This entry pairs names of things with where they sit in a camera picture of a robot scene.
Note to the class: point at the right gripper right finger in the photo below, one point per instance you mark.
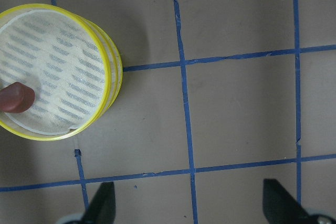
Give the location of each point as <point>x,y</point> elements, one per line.
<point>281,208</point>

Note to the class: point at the brown bun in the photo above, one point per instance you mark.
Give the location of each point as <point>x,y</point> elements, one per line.
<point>16,98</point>

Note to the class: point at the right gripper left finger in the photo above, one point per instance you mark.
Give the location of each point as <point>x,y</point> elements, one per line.
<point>102,208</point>

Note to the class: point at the yellow steamer basket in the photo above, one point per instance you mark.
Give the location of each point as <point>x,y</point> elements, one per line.
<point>60,56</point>

